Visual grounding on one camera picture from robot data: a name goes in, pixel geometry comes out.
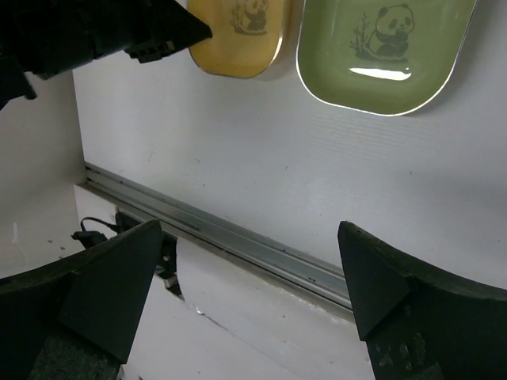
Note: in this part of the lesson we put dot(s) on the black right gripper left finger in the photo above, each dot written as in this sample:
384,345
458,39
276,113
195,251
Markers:
76,318

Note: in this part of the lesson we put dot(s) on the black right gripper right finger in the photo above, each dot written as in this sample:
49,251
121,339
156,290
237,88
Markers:
417,320

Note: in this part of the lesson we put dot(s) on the yellow panda plate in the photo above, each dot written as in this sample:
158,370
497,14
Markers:
247,36

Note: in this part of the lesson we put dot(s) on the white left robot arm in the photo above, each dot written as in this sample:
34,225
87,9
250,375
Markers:
48,38

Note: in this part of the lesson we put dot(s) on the green panda plate centre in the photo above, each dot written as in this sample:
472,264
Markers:
385,58

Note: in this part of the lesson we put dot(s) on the aluminium rail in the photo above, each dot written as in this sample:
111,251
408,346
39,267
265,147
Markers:
287,264

